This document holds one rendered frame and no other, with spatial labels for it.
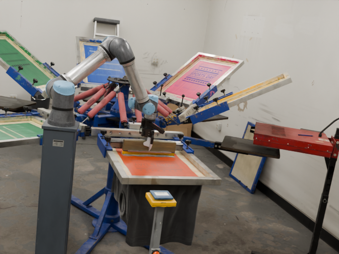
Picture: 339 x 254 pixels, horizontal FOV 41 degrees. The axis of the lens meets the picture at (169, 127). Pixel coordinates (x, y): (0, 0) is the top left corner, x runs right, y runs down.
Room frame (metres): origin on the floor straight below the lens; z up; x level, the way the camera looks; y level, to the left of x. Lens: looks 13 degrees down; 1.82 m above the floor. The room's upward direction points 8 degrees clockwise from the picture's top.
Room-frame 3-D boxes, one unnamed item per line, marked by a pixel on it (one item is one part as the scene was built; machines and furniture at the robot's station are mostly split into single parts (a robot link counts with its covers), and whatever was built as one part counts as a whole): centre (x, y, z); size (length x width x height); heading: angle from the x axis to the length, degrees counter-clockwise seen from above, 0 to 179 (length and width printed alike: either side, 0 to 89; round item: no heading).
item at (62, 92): (2.43, 0.60, 1.37); 0.13 x 0.12 x 0.14; 30
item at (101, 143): (2.87, 0.41, 0.98); 0.30 x 0.05 x 0.07; 19
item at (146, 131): (2.84, 0.14, 1.15); 0.09 x 0.08 x 0.12; 109
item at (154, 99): (2.84, 0.13, 1.30); 0.09 x 0.08 x 0.11; 120
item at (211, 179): (2.73, 0.07, 0.97); 0.79 x 0.58 x 0.04; 19
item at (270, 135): (3.47, -0.98, 1.06); 0.61 x 0.46 x 0.12; 79
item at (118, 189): (2.62, 0.22, 0.79); 0.46 x 0.09 x 0.33; 19
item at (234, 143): (3.60, -0.24, 0.91); 1.34 x 0.40 x 0.08; 79
